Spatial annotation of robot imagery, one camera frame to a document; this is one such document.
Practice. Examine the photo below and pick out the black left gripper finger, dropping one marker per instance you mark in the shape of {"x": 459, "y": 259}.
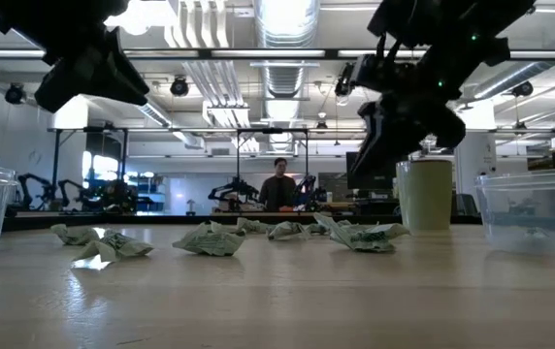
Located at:
{"x": 122, "y": 82}

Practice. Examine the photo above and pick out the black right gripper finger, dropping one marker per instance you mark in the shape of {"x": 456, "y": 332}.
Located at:
{"x": 377, "y": 126}
{"x": 399, "y": 140}

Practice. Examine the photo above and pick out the green-white sweetener packet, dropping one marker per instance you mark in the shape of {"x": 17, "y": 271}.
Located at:
{"x": 76, "y": 235}
{"x": 314, "y": 229}
{"x": 253, "y": 226}
{"x": 332, "y": 230}
{"x": 117, "y": 246}
{"x": 284, "y": 230}
{"x": 369, "y": 244}
{"x": 396, "y": 230}
{"x": 209, "y": 242}

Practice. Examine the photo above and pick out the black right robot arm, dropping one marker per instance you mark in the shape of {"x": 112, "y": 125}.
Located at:
{"x": 452, "y": 24}

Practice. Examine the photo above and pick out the black background robot arm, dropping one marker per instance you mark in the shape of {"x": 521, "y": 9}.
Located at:
{"x": 112, "y": 196}
{"x": 236, "y": 189}
{"x": 24, "y": 177}
{"x": 306, "y": 186}

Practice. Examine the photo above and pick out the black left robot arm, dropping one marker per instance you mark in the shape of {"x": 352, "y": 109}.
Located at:
{"x": 40, "y": 14}

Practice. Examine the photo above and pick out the shelf with blue bins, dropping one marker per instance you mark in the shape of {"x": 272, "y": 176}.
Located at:
{"x": 153, "y": 199}

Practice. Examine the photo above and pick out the black computer monitor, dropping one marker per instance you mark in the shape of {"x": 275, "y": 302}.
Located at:
{"x": 379, "y": 183}

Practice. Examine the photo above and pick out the pale green mug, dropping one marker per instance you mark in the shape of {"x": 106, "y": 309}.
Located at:
{"x": 428, "y": 199}

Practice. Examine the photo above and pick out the black office chair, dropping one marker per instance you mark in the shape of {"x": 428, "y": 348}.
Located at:
{"x": 466, "y": 206}

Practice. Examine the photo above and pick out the white fluorescent light fixture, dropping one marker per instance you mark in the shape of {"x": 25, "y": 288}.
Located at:
{"x": 226, "y": 116}

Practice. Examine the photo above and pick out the person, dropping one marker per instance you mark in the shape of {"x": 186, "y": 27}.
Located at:
{"x": 277, "y": 194}

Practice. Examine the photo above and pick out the small desk lamp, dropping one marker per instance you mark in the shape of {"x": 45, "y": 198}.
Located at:
{"x": 190, "y": 206}

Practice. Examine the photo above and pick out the white rectangular ceiling duct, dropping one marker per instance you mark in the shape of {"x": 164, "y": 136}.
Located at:
{"x": 161, "y": 116}

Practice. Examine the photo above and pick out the black hanging ceiling camera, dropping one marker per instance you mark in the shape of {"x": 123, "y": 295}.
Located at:
{"x": 179, "y": 87}
{"x": 14, "y": 94}
{"x": 341, "y": 88}
{"x": 522, "y": 89}

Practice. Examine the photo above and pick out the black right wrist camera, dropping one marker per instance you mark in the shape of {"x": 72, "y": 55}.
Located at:
{"x": 379, "y": 72}

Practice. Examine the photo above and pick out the black background rig frame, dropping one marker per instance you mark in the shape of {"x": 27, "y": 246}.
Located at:
{"x": 55, "y": 160}
{"x": 238, "y": 160}

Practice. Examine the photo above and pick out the black overhead frame bar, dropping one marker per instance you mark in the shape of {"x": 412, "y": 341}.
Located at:
{"x": 205, "y": 53}

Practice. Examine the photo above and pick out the silver round ceiling duct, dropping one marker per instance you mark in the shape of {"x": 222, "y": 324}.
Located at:
{"x": 284, "y": 80}

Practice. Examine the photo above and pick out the silver diagonal ceiling duct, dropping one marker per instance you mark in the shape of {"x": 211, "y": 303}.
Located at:
{"x": 539, "y": 68}

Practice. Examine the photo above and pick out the black table edge rail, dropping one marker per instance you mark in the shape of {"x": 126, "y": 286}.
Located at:
{"x": 161, "y": 219}

